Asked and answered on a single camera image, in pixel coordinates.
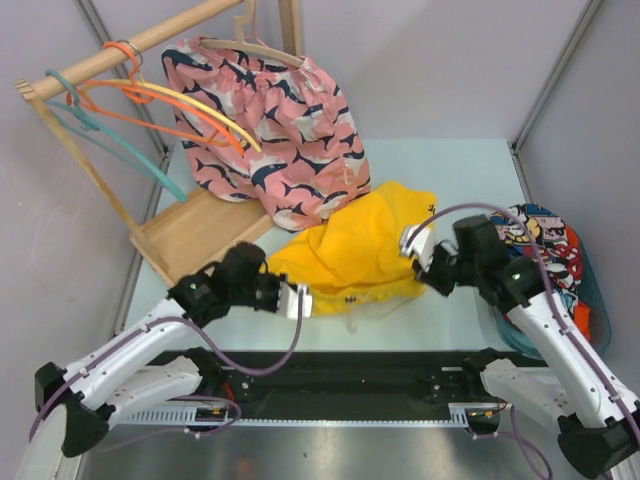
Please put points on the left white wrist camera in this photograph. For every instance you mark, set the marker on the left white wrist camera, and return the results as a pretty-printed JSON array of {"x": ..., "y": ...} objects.
[{"x": 294, "y": 301}]

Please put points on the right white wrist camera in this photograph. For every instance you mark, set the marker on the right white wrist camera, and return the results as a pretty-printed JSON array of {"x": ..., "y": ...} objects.
[{"x": 418, "y": 243}]

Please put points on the teal laundry basket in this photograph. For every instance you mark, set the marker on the teal laundry basket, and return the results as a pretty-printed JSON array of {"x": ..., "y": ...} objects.
[{"x": 601, "y": 327}]

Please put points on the wooden clothes rack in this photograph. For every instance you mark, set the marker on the wooden clothes rack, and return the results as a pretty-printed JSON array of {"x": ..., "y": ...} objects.
[{"x": 187, "y": 235}]

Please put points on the orange hanger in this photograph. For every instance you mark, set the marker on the orange hanger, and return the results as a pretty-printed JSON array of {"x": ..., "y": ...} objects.
[{"x": 150, "y": 120}]

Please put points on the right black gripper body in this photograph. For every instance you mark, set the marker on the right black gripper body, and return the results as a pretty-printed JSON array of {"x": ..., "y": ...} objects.
[{"x": 444, "y": 272}]

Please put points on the yellow shorts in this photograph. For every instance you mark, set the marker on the yellow shorts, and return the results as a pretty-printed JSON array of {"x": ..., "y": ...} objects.
[{"x": 354, "y": 258}]

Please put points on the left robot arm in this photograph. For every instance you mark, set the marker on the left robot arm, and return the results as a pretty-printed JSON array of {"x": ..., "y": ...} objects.
[{"x": 166, "y": 355}]

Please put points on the white slotted cable duct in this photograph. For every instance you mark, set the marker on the white slotted cable duct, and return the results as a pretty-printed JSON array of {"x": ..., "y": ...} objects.
[{"x": 392, "y": 413}]

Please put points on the pink shark print shorts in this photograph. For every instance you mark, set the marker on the pink shark print shorts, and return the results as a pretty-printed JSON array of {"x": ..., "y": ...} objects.
[{"x": 307, "y": 160}]

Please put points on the colourful cartoon print shorts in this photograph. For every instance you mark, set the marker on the colourful cartoon print shorts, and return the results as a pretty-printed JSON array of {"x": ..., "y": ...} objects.
[{"x": 559, "y": 246}]

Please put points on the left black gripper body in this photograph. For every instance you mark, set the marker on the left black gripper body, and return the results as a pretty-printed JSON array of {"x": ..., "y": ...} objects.
[{"x": 267, "y": 291}]

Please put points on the beige hanger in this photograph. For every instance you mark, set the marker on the beige hanger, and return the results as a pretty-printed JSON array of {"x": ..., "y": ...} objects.
[{"x": 247, "y": 40}]

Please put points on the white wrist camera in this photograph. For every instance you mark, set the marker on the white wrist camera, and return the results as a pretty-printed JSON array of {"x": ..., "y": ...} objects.
[
  {"x": 418, "y": 243},
  {"x": 294, "y": 301}
]

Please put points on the yellow hanger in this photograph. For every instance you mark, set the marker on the yellow hanger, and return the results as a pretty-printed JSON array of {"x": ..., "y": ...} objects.
[{"x": 233, "y": 132}]

